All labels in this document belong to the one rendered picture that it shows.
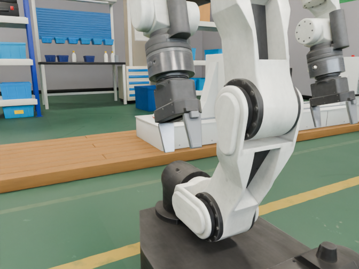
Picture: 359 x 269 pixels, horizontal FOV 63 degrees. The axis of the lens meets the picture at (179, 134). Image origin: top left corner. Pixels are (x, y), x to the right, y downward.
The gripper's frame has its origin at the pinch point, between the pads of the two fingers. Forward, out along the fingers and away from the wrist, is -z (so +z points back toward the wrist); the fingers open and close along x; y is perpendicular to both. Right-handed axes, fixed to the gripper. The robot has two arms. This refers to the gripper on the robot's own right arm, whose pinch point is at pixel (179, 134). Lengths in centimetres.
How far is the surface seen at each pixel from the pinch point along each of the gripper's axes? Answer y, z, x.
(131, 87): 155, 131, -459
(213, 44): 498, 314, -650
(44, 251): -23, -35, -81
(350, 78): 306, 57, -148
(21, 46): -21, 165, -374
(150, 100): 151, 85, -365
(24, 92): -22, 109, -395
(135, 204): 22, -27, -100
